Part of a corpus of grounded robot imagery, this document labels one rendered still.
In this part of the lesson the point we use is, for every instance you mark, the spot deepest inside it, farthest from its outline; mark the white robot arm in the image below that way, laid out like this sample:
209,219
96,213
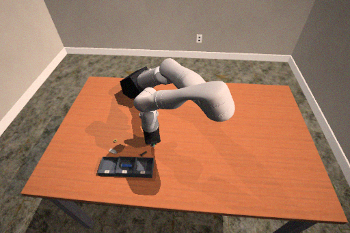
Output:
213,96

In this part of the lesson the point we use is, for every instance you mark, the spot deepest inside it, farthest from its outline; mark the dark grey rack of three bins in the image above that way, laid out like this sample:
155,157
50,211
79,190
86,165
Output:
142,167

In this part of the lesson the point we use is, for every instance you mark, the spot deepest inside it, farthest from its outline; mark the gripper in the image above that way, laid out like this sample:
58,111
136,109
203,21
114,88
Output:
151,133

